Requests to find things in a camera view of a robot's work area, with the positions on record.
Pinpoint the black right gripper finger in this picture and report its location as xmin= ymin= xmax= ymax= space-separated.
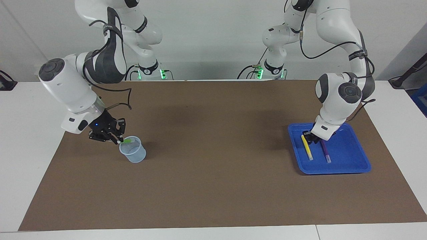
xmin=113 ymin=118 xmax=126 ymax=139
xmin=88 ymin=133 xmax=121 ymax=145

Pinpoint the yellow pen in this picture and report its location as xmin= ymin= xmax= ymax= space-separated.
xmin=301 ymin=134 xmax=314 ymax=161

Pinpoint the purple pen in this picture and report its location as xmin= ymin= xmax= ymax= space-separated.
xmin=320 ymin=139 xmax=332 ymax=164

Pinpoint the blue plastic tray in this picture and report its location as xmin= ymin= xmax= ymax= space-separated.
xmin=288 ymin=122 xmax=372 ymax=175

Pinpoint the translucent plastic cup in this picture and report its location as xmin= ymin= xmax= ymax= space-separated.
xmin=119 ymin=136 xmax=146 ymax=164

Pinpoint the white power strip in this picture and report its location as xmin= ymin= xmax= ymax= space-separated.
xmin=34 ymin=65 xmax=72 ymax=82

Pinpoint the black stand with pole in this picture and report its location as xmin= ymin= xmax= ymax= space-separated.
xmin=389 ymin=53 xmax=427 ymax=89

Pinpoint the black stand foot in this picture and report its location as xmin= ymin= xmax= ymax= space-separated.
xmin=0 ymin=70 xmax=18 ymax=91

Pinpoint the blue crate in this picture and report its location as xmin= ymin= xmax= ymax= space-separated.
xmin=410 ymin=83 xmax=427 ymax=118

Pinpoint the brown table mat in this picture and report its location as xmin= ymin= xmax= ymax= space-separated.
xmin=18 ymin=79 xmax=427 ymax=231

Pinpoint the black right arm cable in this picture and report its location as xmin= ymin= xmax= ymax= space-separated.
xmin=82 ymin=18 xmax=132 ymax=111

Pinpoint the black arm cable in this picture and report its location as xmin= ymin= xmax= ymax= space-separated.
xmin=284 ymin=0 xmax=377 ymax=114
xmin=82 ymin=18 xmax=132 ymax=111

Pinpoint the black right base cable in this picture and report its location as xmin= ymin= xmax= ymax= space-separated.
xmin=125 ymin=64 xmax=174 ymax=81

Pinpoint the black base cable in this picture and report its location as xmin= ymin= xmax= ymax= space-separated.
xmin=125 ymin=64 xmax=174 ymax=81
xmin=238 ymin=63 xmax=287 ymax=80

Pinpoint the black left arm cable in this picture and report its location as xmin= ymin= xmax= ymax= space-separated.
xmin=284 ymin=0 xmax=377 ymax=114

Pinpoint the black left base cable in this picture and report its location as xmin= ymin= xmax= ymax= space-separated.
xmin=238 ymin=63 xmax=287 ymax=80

